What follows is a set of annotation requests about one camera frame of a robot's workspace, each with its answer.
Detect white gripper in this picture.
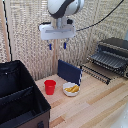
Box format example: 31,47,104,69
38,22,77,51

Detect red plastic cup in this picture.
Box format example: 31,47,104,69
43,79,58,96

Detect black toaster oven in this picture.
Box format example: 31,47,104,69
97,37,128,80

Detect dark blue upright board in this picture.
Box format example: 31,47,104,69
57,59,83,87

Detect woven wicker screen panel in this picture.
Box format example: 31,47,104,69
58,0,128,73
4,0,60,82

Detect yellow food pieces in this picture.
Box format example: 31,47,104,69
64,84,80,94

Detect white bowl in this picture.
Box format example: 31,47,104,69
62,81,81,98

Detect black fabric storage box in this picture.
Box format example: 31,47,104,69
0,59,52,128

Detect black wire dish rack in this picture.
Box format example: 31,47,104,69
79,63,112,86

